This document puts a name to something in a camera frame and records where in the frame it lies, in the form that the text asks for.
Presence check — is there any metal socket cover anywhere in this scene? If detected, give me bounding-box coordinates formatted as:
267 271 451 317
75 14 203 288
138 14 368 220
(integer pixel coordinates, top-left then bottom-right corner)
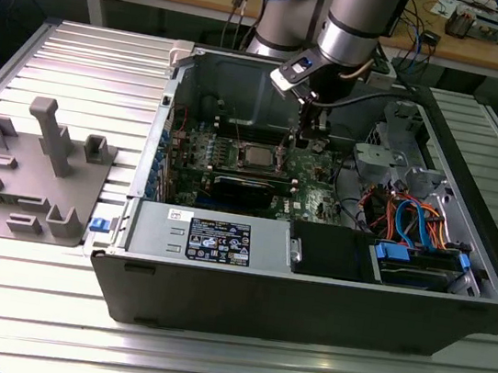
272 128 299 178

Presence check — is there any CPU with silver top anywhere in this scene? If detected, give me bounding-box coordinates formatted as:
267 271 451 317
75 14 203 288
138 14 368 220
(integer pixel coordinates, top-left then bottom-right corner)
243 144 278 169

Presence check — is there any CPU socket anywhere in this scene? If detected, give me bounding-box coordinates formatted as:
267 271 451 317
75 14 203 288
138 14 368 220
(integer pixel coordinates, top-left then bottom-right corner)
231 138 292 178

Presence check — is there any grey metal drive cage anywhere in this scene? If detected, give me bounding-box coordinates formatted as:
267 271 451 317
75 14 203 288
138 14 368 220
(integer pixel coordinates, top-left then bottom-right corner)
345 93 460 210

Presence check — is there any green motherboard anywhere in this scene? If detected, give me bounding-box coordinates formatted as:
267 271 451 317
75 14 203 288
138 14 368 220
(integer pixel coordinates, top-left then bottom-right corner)
160 113 359 232

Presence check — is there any copper finned cooler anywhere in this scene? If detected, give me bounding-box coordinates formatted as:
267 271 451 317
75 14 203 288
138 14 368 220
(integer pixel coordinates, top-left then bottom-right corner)
444 4 478 41

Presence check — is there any black graphics card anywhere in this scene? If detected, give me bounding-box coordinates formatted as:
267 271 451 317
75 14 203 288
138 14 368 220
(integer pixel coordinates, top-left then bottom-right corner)
207 172 277 213

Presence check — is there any grey plastic case latch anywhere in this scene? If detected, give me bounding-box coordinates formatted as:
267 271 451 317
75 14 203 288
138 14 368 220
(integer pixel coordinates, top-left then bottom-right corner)
166 39 199 72

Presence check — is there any green circuit board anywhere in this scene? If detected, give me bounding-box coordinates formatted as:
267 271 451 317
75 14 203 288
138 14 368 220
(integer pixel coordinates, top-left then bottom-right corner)
471 20 498 45

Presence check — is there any black plastic drive box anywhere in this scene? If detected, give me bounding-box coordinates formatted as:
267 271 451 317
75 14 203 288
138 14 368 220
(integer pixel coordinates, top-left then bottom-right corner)
285 219 381 285

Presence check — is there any hard disk in blue carrier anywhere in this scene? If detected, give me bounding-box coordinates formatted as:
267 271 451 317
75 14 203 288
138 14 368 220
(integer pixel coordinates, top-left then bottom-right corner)
368 239 473 297

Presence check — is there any grey power supply unit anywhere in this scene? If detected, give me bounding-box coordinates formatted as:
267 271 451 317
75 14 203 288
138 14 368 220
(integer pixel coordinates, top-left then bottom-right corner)
121 197 296 277

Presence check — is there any black PC case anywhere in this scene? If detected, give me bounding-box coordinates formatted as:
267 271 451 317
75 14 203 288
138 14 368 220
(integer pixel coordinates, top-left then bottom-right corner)
82 31 498 373

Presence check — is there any blue plastic latch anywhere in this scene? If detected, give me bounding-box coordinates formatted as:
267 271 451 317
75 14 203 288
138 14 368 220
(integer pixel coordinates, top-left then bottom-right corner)
88 215 112 235

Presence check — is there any grey parts rack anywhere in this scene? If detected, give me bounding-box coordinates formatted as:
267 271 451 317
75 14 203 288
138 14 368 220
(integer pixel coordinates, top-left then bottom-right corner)
0 90 125 254

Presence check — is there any black camera cable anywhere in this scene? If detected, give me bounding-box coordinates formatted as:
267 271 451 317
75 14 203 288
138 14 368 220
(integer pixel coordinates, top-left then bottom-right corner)
309 73 420 123

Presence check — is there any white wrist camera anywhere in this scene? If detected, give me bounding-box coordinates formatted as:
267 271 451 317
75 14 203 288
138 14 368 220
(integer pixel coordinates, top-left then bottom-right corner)
266 50 326 106

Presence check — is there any blue wire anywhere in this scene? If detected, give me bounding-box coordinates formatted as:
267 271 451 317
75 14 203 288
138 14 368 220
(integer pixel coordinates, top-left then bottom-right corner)
388 192 451 255

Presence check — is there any orange wire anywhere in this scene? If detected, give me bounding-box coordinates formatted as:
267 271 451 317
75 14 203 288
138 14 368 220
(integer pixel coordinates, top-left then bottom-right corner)
421 209 462 254

